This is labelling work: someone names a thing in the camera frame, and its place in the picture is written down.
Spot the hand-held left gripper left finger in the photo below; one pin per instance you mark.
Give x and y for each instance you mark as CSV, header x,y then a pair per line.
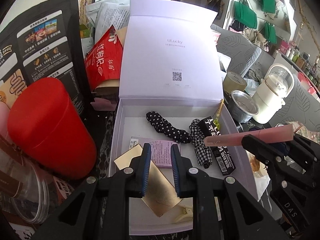
x,y
147,170

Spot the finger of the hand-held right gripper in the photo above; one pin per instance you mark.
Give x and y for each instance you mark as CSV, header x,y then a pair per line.
x,y
281,148
262,152

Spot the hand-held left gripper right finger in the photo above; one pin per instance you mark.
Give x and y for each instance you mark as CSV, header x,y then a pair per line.
x,y
175,170

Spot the pink cosmetic tube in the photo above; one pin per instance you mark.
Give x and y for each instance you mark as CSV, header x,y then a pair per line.
x,y
270,133

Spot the gold mirror plate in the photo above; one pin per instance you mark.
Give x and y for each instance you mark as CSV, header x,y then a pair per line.
x,y
160,192

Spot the gingham scrunchie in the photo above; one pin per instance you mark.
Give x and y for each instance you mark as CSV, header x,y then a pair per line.
x,y
200,147

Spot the black polka dot scrunchie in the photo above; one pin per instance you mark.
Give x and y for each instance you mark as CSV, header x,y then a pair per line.
x,y
170,130

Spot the black printed carton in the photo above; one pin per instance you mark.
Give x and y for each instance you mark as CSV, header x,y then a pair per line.
x,y
222,157

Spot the cream hair claw clip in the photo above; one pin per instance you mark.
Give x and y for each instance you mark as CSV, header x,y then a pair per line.
x,y
185,215

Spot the lavender gift box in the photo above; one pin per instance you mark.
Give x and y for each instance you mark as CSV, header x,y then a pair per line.
x,y
170,55

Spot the floral cushion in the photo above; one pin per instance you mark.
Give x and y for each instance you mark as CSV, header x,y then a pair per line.
x,y
310,132

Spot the white paper napkin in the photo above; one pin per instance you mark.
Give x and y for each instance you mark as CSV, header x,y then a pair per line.
x,y
262,187

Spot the white electric kettle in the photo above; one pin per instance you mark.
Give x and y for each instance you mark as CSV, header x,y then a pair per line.
x,y
267,105

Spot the metal bowl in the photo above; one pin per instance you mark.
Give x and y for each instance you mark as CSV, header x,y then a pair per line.
x,y
241,112

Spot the brown tape roll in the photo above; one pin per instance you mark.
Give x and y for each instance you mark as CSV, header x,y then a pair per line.
x,y
231,83

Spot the row of shelf bottles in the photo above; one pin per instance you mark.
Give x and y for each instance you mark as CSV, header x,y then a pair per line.
x,y
300,60

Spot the red canister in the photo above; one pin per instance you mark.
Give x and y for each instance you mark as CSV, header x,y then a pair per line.
x,y
50,130

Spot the green tote bag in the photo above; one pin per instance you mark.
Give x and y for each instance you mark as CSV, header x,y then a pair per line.
x,y
246,15
267,0
270,33

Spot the red snack bag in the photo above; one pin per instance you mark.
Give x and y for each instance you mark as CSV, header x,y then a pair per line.
x,y
105,62

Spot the pink paper bowl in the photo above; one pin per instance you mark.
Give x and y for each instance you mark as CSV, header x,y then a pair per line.
x,y
217,36

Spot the dry branch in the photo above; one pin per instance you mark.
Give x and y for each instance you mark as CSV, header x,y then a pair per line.
x,y
305,15

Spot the small green carton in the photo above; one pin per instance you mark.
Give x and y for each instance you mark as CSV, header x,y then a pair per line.
x,y
85,31

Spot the brown handbag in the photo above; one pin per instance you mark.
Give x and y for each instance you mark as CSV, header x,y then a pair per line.
x,y
216,5

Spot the pile of paper pouches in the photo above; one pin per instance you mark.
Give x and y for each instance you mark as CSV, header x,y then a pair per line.
x,y
110,17

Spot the black printed pouch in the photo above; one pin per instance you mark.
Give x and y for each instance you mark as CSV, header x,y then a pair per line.
x,y
42,50

